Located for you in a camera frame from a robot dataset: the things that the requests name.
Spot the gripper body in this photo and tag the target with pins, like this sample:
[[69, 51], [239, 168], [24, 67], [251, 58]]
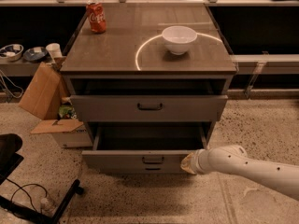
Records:
[[195, 162]]

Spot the grey drawer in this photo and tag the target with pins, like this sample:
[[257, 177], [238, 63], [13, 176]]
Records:
[[144, 148], [149, 100]]

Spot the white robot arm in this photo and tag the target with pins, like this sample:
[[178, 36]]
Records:
[[234, 160]]

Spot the grey drawer cabinet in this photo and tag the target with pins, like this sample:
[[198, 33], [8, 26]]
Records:
[[132, 48]]

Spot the grey top drawer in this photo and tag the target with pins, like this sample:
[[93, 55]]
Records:
[[149, 100]]

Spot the white cardboard box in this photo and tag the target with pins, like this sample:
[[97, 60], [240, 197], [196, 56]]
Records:
[[66, 132]]

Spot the white bowl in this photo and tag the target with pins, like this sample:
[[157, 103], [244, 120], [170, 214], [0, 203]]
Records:
[[178, 39]]

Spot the green snack bag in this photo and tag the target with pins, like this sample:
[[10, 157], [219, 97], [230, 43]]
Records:
[[67, 112]]

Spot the brown cardboard box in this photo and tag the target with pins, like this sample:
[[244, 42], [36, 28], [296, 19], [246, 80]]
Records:
[[44, 95]]

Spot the white paper cup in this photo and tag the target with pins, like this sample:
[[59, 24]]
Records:
[[54, 50]]

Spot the red cola can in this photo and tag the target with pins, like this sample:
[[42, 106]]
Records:
[[96, 17]]

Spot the black chair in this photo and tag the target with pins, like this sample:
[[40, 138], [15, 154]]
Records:
[[21, 203]]

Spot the dark blue plate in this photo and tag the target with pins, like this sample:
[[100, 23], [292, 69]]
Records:
[[34, 55]]

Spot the blue patterned bowl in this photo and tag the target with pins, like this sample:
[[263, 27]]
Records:
[[11, 53]]

